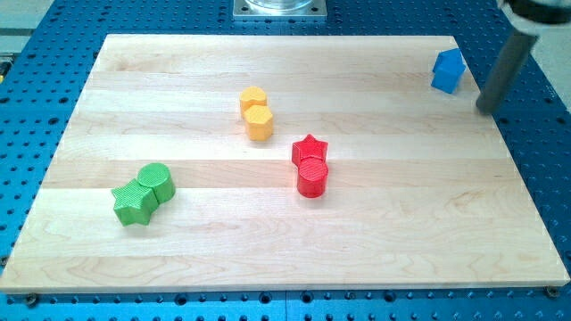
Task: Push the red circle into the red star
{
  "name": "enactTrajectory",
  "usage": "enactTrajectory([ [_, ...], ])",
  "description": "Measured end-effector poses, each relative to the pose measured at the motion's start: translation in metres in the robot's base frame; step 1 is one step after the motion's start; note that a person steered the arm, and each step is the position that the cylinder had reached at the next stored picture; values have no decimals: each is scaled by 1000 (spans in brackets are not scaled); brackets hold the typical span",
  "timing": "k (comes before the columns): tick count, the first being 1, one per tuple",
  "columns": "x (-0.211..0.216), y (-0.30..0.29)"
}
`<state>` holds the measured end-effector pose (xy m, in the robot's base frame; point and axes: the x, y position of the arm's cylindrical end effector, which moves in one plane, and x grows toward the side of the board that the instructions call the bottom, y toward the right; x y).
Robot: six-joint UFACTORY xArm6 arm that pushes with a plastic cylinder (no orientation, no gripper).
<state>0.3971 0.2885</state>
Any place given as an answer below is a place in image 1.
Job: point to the red cylinder block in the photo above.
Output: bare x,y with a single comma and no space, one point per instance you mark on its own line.
312,177

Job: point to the robot arm end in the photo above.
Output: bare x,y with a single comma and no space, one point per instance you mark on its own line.
536,17

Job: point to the red star block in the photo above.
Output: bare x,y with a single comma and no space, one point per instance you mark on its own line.
309,148

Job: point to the green star block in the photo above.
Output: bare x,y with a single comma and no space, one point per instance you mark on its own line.
134,203

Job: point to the yellow hexagon block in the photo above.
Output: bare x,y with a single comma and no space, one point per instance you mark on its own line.
258,122

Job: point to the yellow heart block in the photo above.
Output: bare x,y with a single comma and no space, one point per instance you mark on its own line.
252,95

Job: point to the wooden board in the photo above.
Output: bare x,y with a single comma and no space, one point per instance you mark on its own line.
421,190

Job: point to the green cylinder block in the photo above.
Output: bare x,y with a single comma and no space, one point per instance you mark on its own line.
157,177

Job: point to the blue pentagon block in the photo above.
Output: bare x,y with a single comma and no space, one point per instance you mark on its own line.
448,69

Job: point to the grey pusher rod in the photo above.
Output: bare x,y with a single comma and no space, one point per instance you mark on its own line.
508,64

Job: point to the left board clamp screw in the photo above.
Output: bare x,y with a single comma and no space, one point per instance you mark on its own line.
31,299

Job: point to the board clamp screw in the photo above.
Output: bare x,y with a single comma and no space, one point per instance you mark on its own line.
551,292
31,299

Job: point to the right board clamp screw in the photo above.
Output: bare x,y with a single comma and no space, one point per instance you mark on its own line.
551,292

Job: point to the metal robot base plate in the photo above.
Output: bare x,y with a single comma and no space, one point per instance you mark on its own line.
245,9

